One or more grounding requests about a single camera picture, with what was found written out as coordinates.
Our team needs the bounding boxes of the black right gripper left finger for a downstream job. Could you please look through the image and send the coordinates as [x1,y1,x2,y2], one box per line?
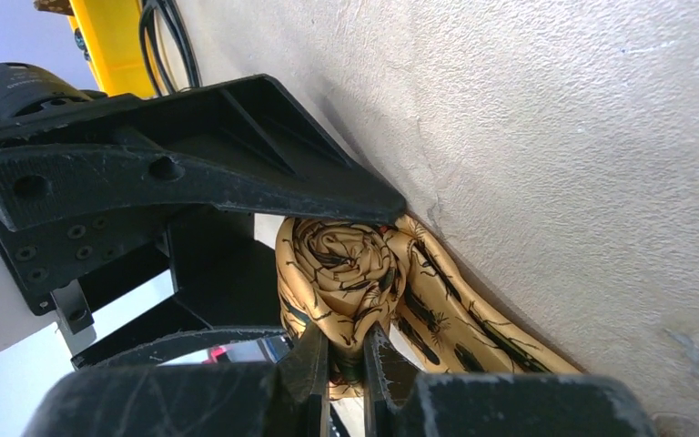
[24,325,329,436]

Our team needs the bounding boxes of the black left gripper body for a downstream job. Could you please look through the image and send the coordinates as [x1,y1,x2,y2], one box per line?
[0,62,279,339]

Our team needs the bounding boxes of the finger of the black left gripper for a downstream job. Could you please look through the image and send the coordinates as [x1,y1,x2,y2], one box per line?
[71,296,285,370]
[0,75,406,231]

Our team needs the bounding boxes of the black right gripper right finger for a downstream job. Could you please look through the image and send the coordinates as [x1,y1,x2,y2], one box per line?
[363,325,657,436]

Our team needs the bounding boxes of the cream insect print tie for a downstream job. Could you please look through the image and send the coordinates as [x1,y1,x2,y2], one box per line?
[275,215,574,401]

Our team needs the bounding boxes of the yellow plastic bin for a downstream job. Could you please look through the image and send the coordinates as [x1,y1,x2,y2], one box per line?
[34,0,155,97]

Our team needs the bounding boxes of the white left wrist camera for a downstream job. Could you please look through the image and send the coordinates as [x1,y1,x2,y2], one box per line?
[0,208,176,437]

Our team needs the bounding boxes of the black coiled cable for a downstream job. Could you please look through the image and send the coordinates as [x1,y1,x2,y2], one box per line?
[138,0,203,97]

